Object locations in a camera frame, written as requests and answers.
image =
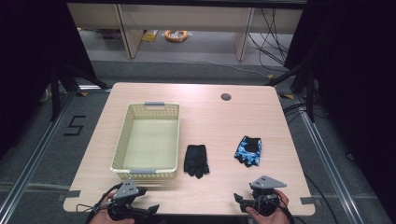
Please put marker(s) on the aluminium floor rail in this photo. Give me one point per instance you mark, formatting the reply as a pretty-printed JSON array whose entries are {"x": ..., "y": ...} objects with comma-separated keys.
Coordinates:
[
  {"x": 34, "y": 155},
  {"x": 327, "y": 161}
]

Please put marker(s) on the black metal stand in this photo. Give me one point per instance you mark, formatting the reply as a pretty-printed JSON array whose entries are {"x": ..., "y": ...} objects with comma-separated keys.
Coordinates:
[
  {"x": 309, "y": 93},
  {"x": 56, "y": 93}
]

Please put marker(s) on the black fingerless glove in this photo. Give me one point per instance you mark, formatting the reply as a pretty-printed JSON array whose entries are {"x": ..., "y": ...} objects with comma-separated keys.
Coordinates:
[{"x": 195, "y": 158}]

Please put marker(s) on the grey round table grommet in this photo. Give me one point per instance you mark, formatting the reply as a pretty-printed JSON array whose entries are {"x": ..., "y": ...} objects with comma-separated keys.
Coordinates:
[{"x": 226, "y": 96}]

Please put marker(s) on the pale yellow plastic basket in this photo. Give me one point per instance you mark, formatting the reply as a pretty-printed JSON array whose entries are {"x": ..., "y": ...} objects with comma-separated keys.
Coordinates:
[{"x": 149, "y": 143}]

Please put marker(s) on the yellow packet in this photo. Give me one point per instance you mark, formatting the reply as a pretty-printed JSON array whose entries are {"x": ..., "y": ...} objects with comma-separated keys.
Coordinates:
[{"x": 150, "y": 35}]

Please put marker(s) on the blue patterned fingerless glove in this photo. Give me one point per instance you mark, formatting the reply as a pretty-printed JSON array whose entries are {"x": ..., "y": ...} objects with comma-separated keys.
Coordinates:
[{"x": 246, "y": 154}]

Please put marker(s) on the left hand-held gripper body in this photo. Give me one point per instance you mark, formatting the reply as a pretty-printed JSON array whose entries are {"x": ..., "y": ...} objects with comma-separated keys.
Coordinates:
[{"x": 126, "y": 189}]

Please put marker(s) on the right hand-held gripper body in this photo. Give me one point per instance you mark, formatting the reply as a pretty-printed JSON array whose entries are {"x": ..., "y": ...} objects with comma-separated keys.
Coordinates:
[{"x": 266, "y": 183}]

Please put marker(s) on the yellow black floor marker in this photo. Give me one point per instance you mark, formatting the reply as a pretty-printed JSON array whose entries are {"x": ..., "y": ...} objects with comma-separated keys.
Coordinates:
[
  {"x": 286, "y": 96},
  {"x": 82, "y": 94}
]

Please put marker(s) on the dark curtain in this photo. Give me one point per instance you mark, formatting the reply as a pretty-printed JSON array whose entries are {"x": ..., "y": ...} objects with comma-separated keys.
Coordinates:
[
  {"x": 28, "y": 62},
  {"x": 358, "y": 77}
]

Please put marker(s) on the person's left hand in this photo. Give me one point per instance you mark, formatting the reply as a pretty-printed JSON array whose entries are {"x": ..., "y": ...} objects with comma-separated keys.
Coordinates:
[{"x": 104, "y": 217}]

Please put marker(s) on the person's right hand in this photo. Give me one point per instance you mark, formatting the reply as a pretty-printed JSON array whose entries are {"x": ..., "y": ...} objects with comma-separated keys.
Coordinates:
[{"x": 274, "y": 219}]

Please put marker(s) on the grey tape piece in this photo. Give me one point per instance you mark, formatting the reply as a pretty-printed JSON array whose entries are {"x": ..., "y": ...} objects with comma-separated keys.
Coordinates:
[
  {"x": 307, "y": 200},
  {"x": 72, "y": 194}
]

